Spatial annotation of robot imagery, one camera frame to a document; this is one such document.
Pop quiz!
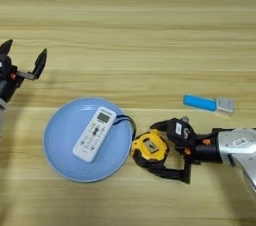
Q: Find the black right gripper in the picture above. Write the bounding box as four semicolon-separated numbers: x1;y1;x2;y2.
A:
143;115;224;185

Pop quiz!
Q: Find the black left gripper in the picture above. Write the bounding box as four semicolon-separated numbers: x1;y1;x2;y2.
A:
0;38;48;103

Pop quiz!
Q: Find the yellow black tape measure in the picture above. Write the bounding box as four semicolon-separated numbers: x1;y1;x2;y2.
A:
113;114;171;171

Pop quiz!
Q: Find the blue stick with silver cap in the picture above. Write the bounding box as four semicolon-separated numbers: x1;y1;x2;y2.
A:
182;94;236;115

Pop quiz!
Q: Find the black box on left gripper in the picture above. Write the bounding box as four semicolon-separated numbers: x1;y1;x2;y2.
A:
0;54;12;78

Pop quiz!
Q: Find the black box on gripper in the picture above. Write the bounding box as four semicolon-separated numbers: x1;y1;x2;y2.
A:
165;118;198;148
0;54;12;78

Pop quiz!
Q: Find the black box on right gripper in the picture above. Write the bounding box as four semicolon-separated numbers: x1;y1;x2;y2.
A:
165;118;198;148

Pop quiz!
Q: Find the white remote control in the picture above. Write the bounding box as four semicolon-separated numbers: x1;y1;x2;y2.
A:
72;105;118;164

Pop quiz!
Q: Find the light blue round plate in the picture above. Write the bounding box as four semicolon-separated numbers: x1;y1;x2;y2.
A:
43;97;134;183

